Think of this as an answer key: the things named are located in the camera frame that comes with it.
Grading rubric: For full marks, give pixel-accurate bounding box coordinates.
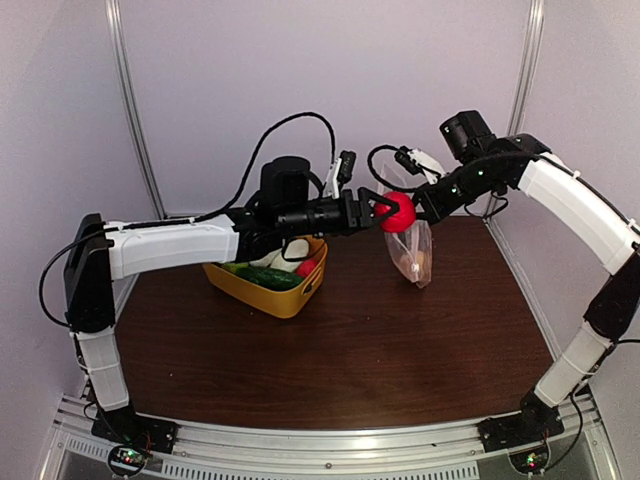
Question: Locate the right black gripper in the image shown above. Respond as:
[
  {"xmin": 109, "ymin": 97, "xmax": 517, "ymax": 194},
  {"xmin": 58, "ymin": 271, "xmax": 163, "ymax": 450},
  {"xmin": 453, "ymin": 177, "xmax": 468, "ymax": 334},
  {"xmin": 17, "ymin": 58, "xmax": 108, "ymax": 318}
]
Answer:
[{"xmin": 404, "ymin": 157, "xmax": 503, "ymax": 225}]

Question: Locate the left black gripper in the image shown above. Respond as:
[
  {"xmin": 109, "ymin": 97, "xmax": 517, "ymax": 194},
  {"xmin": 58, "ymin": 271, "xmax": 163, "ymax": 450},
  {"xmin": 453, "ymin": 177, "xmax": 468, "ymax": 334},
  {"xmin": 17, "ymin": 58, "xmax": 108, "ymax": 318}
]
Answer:
[{"xmin": 279, "ymin": 186, "xmax": 399, "ymax": 237}]

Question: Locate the large red tomato toy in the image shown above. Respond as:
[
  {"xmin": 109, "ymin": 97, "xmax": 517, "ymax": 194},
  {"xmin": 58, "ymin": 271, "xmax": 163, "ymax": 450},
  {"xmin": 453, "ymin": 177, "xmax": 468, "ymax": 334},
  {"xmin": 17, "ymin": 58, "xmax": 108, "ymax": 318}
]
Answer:
[{"xmin": 374, "ymin": 191, "xmax": 416, "ymax": 233}]

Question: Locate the clear zip top bag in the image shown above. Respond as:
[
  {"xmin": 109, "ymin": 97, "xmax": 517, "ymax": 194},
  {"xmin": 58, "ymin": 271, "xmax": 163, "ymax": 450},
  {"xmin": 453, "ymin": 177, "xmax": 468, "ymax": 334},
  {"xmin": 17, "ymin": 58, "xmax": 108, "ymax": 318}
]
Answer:
[{"xmin": 380, "ymin": 161, "xmax": 432, "ymax": 274}]

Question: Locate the yellow cauliflower toy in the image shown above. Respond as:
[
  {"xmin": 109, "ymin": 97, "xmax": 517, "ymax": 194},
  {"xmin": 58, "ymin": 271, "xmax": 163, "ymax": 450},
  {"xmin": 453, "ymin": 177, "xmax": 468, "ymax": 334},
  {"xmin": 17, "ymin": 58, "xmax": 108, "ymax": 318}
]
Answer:
[{"xmin": 399, "ymin": 251, "xmax": 432, "ymax": 288}]

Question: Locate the white cabbage toy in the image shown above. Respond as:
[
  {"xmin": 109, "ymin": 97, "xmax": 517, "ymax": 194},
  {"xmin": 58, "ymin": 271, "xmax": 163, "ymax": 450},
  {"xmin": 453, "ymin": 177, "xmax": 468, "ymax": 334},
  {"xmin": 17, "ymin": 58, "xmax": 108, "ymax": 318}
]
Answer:
[{"xmin": 249, "ymin": 239, "xmax": 310, "ymax": 273}]

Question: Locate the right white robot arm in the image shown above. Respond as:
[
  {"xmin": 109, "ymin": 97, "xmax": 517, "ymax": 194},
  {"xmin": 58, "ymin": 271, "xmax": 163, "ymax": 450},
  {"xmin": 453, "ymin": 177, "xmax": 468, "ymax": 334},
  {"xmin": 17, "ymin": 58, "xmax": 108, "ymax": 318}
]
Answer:
[{"xmin": 401, "ymin": 110, "xmax": 639, "ymax": 442}]

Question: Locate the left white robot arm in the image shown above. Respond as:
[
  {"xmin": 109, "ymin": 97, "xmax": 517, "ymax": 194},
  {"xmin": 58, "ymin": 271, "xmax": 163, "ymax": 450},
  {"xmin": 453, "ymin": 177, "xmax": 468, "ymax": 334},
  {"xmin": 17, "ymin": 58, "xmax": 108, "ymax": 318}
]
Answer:
[{"xmin": 63, "ymin": 156, "xmax": 399, "ymax": 444}]

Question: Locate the pink radish toy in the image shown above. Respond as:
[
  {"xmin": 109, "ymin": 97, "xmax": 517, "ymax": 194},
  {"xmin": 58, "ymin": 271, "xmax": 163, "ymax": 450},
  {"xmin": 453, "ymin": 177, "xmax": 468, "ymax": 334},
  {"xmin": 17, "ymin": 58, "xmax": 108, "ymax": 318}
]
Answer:
[{"xmin": 295, "ymin": 258, "xmax": 318, "ymax": 278}]

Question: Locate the green cucumber toy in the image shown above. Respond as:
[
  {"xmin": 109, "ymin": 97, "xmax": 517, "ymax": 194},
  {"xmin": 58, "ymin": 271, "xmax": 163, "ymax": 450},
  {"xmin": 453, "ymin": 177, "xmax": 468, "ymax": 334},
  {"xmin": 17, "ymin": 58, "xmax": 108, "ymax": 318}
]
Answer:
[{"xmin": 221, "ymin": 263, "xmax": 303, "ymax": 292}]

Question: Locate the yellow plastic basket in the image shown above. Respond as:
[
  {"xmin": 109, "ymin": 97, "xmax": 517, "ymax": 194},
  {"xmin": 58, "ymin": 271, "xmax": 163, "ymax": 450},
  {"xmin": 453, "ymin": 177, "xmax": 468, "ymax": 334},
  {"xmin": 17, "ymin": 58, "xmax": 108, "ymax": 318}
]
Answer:
[{"xmin": 202, "ymin": 236, "xmax": 328, "ymax": 319}]

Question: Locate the right black cable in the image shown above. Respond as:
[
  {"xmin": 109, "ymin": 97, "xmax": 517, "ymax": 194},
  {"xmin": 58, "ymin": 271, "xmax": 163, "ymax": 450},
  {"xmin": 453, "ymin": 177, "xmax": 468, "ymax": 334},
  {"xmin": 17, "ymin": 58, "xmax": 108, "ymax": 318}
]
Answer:
[{"xmin": 367, "ymin": 144, "xmax": 416, "ymax": 194}]

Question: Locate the black cable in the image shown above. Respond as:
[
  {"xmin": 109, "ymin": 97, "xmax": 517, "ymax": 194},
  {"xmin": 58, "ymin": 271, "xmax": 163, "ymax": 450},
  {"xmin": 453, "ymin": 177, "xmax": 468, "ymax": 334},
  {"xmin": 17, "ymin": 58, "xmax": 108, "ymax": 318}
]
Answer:
[
  {"xmin": 367, "ymin": 144, "xmax": 416, "ymax": 194},
  {"xmin": 38, "ymin": 112, "xmax": 339, "ymax": 326}
]

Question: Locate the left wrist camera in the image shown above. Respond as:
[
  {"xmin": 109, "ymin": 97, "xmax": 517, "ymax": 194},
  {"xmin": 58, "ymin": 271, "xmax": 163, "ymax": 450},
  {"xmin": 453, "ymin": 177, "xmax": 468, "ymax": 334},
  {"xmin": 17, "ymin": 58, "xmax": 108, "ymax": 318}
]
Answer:
[{"xmin": 322, "ymin": 150, "xmax": 357, "ymax": 199}]

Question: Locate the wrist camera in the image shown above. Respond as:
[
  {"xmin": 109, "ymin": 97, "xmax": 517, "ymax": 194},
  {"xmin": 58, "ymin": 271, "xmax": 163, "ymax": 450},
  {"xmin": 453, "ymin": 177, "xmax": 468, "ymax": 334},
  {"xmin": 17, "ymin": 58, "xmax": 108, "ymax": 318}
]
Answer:
[
  {"xmin": 322, "ymin": 150, "xmax": 357, "ymax": 199},
  {"xmin": 394, "ymin": 146, "xmax": 445, "ymax": 184}
]

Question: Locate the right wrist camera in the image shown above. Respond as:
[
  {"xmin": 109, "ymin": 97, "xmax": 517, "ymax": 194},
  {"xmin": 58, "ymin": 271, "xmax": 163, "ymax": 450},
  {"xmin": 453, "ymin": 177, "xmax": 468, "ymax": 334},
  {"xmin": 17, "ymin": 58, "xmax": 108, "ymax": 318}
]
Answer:
[{"xmin": 394, "ymin": 146, "xmax": 445, "ymax": 184}]

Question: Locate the left black cable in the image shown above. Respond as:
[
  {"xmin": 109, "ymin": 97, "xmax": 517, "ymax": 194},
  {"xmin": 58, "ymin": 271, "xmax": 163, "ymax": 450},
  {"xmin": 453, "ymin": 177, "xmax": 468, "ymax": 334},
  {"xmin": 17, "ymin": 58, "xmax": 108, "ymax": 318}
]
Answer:
[{"xmin": 38, "ymin": 112, "xmax": 339, "ymax": 326}]

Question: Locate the right aluminium frame post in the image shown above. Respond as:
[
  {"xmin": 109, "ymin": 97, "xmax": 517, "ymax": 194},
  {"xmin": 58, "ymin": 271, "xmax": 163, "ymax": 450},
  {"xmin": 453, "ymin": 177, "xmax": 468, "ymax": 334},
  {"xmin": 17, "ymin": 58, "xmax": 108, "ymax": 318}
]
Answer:
[{"xmin": 507, "ymin": 0, "xmax": 546, "ymax": 135}]

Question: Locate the aluminium frame post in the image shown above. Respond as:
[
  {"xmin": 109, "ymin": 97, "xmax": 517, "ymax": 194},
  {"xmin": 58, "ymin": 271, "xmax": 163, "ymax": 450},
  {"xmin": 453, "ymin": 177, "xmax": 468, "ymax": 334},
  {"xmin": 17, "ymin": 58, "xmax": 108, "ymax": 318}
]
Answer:
[
  {"xmin": 507, "ymin": 0, "xmax": 546, "ymax": 135},
  {"xmin": 104, "ymin": 0, "xmax": 167, "ymax": 219}
]

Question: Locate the aluminium front rail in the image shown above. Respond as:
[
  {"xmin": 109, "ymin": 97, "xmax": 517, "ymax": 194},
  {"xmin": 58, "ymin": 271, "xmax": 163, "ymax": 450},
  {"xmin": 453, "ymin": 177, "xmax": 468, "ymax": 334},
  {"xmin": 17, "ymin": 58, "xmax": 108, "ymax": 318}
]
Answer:
[{"xmin": 39, "ymin": 394, "xmax": 614, "ymax": 480}]

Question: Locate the left aluminium frame post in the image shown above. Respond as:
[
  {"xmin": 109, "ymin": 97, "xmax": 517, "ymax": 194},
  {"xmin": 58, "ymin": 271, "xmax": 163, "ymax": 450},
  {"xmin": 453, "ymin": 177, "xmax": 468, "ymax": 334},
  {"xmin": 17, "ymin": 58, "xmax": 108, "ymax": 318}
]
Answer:
[{"xmin": 104, "ymin": 0, "xmax": 167, "ymax": 219}]

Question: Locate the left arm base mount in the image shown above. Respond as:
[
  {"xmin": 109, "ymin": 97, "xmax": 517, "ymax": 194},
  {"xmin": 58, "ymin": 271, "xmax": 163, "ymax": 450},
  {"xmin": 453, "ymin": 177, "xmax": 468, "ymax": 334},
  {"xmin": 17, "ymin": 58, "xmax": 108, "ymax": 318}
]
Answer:
[{"xmin": 91, "ymin": 410, "xmax": 178, "ymax": 478}]

